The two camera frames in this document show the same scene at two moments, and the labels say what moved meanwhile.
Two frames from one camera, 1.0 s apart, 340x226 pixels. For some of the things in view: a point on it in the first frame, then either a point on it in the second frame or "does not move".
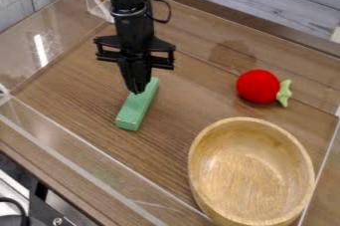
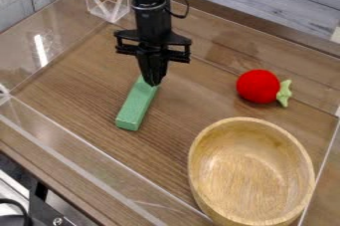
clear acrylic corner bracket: (100, 8) does not move
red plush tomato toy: (259, 87) does not move
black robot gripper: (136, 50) → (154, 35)
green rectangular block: (138, 106) does not move
